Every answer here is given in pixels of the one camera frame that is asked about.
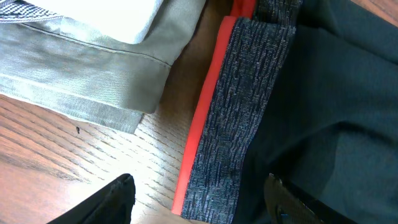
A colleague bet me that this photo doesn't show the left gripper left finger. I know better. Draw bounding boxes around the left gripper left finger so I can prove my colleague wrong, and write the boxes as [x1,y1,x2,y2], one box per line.
[49,174,136,224]

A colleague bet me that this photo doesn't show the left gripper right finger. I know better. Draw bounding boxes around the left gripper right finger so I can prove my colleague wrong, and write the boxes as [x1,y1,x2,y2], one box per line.
[264,174,356,224]

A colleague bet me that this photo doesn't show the black leggings with red waistband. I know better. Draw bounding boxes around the black leggings with red waistband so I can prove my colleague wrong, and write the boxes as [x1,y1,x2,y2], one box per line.
[172,0,397,223]

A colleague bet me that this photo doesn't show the olive folded garment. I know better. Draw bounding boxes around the olive folded garment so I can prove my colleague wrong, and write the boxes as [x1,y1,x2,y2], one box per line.
[1,0,205,133]

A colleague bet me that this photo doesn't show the white folded printed shirt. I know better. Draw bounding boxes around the white folded printed shirt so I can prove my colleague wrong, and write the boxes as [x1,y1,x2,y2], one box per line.
[27,0,163,44]

